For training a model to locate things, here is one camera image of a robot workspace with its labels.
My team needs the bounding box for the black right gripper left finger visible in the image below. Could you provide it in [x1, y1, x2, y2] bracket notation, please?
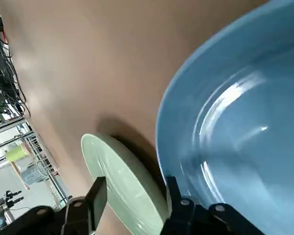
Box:
[0, 176, 108, 235]

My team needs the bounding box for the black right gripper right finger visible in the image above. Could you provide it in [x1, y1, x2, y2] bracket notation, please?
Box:
[161, 176, 265, 235]

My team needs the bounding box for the green plate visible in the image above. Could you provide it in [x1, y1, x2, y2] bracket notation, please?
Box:
[80, 133, 170, 235]

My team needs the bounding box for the blue plate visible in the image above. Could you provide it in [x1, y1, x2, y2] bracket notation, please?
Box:
[155, 0, 294, 235]

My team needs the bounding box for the blue cup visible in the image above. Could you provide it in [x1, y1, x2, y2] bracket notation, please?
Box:
[21, 161, 51, 187]

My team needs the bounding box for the green cup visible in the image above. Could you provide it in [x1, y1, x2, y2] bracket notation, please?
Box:
[4, 144, 31, 162]

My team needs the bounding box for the wire cup rack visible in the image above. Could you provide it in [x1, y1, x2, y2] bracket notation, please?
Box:
[4, 129, 73, 209]

